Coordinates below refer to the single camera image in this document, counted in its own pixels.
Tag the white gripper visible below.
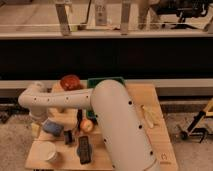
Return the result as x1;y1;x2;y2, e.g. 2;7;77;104
29;110;73;145

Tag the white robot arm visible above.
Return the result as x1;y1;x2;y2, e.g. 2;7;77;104
18;80;160;171

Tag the wooden table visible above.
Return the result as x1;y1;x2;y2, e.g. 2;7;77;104
26;84;178;171

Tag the yellow apple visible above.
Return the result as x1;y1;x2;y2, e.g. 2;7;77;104
80;119;94;133

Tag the black remote control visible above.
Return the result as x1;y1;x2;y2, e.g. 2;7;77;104
78;136;91;164

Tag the white cup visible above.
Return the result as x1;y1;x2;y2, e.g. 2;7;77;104
38;141;58;162

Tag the red brown bowl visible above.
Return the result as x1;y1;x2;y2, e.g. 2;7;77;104
60;75;82;91

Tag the green plastic bin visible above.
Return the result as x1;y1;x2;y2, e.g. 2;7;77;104
86;77;125;121

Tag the yellow black cart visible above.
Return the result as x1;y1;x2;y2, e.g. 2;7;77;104
180;98;213;142

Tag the black handled utensil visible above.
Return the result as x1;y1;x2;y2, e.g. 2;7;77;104
77;109;83;131

